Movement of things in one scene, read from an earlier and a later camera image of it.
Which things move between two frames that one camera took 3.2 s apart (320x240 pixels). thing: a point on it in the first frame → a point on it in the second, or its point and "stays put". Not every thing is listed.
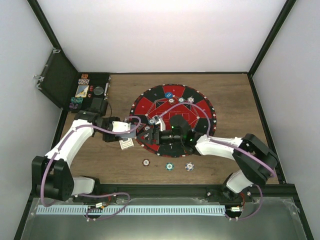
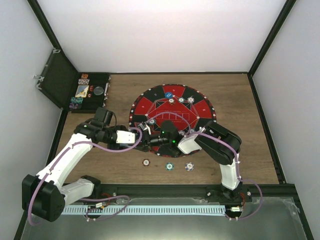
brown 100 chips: (171, 101) stays put
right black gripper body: (157, 131) → (149, 142)
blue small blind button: (168, 95) stays put
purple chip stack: (189, 166) stays put
